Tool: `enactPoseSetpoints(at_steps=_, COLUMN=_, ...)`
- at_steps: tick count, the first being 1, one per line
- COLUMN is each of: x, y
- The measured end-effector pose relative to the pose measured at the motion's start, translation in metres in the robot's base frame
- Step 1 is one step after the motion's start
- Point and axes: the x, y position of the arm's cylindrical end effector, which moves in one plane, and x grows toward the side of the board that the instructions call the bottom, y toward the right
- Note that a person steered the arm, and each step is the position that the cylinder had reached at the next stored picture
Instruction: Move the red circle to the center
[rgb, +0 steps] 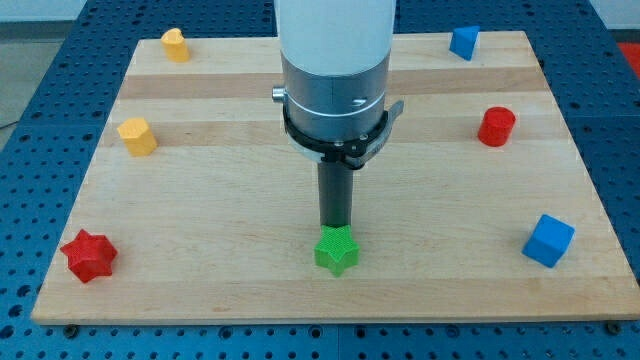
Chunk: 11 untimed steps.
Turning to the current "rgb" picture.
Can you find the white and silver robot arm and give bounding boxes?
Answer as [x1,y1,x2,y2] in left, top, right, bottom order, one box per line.
[272,0,402,169]

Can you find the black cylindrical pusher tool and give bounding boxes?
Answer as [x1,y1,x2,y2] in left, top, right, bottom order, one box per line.
[318,162,353,227]

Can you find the green star block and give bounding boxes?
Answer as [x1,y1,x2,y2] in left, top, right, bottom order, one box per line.
[314,225,360,277]

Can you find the wooden board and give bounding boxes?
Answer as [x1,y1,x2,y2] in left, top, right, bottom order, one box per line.
[32,31,639,325]

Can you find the yellow pentagon block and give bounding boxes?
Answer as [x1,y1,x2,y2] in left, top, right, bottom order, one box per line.
[117,117,158,157]

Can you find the red cylinder block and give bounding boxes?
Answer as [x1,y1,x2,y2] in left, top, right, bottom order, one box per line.
[477,107,516,147]

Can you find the yellow heart block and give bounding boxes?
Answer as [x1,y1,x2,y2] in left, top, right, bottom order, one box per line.
[160,28,190,63]

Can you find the blue triangular prism block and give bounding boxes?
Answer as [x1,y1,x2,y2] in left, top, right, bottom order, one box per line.
[449,25,480,61]

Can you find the blue cube block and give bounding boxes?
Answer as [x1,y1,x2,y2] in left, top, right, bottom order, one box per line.
[522,214,575,268]

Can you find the red star block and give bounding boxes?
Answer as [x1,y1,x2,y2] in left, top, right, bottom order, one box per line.
[61,229,118,283]

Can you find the black clamp ring with lever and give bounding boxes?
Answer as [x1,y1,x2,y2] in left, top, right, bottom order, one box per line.
[281,99,405,171]

